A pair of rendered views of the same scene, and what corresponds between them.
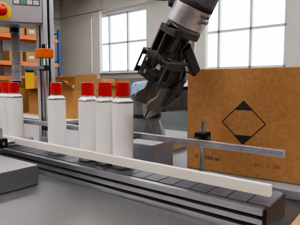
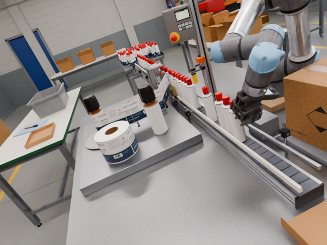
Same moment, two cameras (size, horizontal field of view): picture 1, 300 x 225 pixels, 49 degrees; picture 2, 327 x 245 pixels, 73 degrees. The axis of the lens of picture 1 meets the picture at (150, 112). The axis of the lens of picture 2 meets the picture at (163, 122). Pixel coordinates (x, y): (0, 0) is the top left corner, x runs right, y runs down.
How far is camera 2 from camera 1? 0.51 m
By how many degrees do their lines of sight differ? 47
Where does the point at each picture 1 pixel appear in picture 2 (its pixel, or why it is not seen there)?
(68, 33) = not seen: outside the picture
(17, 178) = (192, 141)
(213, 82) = (299, 90)
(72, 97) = not seen: hidden behind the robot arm
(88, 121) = (221, 113)
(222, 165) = (307, 139)
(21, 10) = (184, 33)
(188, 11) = (250, 89)
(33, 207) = (197, 161)
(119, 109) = (232, 116)
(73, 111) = not seen: hidden behind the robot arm
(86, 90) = (217, 98)
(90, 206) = (220, 164)
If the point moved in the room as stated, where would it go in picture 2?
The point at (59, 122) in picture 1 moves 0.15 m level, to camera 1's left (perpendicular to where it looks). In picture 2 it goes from (210, 108) to (186, 108)
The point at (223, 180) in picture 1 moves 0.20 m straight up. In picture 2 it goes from (279, 174) to (273, 124)
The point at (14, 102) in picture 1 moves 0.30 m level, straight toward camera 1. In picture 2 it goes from (190, 90) to (184, 113)
